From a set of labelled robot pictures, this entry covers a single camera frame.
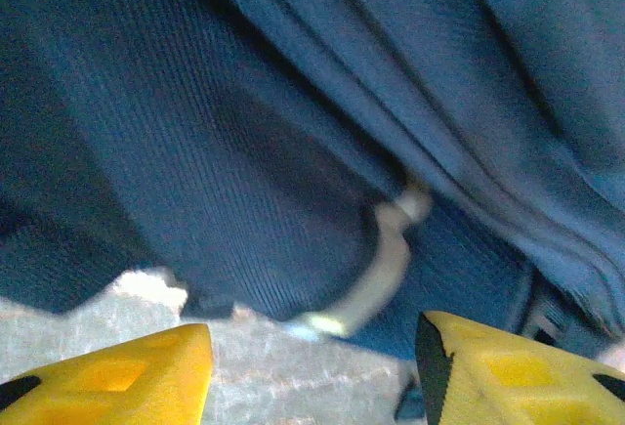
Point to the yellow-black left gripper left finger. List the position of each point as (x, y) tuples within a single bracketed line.
[(97, 386)]

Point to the navy blue backpack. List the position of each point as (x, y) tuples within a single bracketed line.
[(244, 127)]

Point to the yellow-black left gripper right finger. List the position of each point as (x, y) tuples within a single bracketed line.
[(512, 386)]

